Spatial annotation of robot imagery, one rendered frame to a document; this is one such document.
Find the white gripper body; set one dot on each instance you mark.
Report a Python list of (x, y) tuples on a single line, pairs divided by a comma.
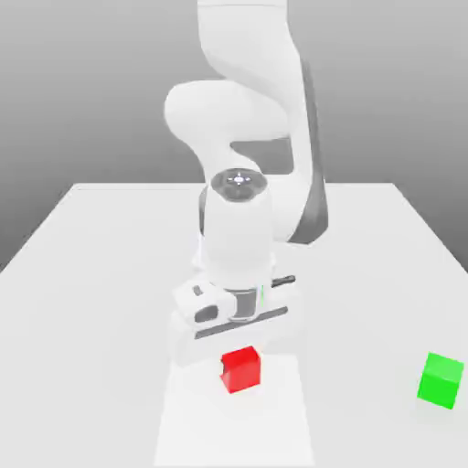
[(241, 331)]

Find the small green cube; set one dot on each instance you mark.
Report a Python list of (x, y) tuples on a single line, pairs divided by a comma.
[(440, 380)]

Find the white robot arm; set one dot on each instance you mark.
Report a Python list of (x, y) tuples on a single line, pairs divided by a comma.
[(237, 234)]

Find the small red cube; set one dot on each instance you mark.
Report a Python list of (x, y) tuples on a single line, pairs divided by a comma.
[(242, 371)]

